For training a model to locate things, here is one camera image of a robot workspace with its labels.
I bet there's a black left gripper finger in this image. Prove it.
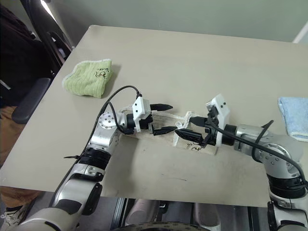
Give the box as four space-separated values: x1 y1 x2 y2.
148 124 179 136
149 103 174 112

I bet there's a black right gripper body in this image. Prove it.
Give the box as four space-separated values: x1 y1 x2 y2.
201 105 221 147

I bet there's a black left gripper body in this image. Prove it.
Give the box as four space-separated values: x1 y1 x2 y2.
139 113 155 135

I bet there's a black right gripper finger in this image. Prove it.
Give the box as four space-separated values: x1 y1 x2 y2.
174 128 205 145
189 116 206 128

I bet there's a beige fluffy towel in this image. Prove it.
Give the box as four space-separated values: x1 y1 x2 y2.
117 109 217 156

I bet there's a green folded towel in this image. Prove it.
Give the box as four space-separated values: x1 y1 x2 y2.
62 59 114 99

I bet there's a blue folded towel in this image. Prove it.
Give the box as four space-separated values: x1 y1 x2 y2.
278 96 308 142

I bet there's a black office chair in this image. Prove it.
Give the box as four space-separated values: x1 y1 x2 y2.
12 0 74 125

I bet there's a seated person in dark top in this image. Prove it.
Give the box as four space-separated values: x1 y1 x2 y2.
0 4 58 228

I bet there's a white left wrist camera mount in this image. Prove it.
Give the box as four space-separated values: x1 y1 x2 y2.
131 95 152 133

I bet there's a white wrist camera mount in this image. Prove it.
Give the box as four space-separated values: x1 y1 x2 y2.
131 95 152 133
205 93 231 146

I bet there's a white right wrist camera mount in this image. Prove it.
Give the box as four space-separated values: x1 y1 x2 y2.
205 93 231 146

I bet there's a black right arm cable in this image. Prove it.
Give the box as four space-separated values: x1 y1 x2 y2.
206 113 308 191

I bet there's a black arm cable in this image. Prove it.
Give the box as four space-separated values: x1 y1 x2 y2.
90 85 142 135
206 113 308 191

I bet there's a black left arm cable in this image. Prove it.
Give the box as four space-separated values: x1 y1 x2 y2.
90 85 142 135

